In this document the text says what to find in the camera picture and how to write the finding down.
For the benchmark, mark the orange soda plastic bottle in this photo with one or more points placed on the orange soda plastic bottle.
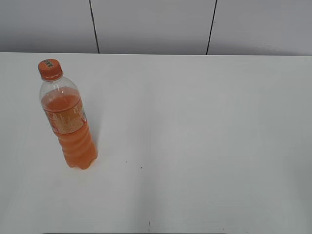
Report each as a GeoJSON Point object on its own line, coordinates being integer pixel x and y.
{"type": "Point", "coordinates": [62, 104]}

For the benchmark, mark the orange bottle cap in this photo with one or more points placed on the orange bottle cap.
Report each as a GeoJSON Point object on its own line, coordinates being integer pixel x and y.
{"type": "Point", "coordinates": [50, 70]}

